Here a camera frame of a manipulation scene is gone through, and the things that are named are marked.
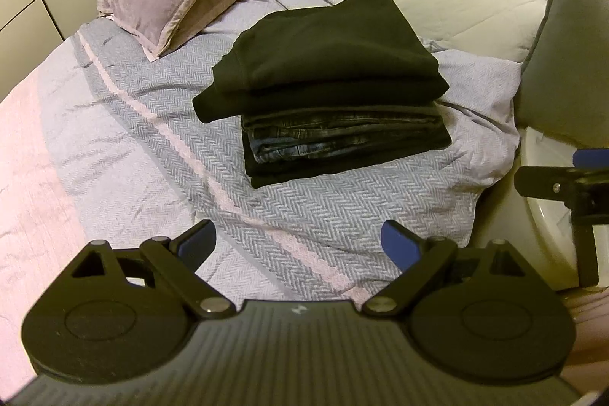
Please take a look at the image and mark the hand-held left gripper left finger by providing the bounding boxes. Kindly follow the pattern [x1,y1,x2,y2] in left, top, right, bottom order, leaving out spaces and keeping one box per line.
[71,218,236,318]

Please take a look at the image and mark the black folded garment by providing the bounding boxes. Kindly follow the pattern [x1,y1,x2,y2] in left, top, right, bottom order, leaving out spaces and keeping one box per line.
[193,73,450,124]
[245,140,453,190]

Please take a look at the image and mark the dark folded jeans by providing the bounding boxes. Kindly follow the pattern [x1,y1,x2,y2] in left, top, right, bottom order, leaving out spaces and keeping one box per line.
[242,102,453,164]

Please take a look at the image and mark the black sweater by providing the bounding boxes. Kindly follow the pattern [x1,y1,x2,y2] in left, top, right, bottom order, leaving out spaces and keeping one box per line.
[212,0,441,92]

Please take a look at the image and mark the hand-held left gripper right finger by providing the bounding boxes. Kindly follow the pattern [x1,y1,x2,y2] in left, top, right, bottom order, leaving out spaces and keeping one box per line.
[364,219,540,318]

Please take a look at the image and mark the grey cushion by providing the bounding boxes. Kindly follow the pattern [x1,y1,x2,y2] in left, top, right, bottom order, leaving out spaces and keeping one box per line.
[516,0,609,150]

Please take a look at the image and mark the pink and grey bedspread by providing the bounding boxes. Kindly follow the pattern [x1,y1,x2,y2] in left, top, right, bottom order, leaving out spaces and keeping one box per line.
[0,0,524,392]

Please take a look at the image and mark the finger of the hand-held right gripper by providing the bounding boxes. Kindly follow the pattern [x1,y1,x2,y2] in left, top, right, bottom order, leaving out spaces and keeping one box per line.
[572,148,609,170]
[515,166,609,289]

